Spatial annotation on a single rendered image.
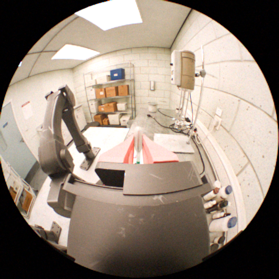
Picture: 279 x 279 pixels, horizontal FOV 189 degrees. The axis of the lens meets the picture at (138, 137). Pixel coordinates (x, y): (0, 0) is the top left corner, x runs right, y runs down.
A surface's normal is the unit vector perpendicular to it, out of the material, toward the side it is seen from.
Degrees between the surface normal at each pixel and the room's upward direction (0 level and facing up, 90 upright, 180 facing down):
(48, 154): 36
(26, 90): 90
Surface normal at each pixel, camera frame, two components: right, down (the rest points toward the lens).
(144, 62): -0.16, 0.59
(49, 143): 0.25, -0.34
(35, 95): 0.99, 0.07
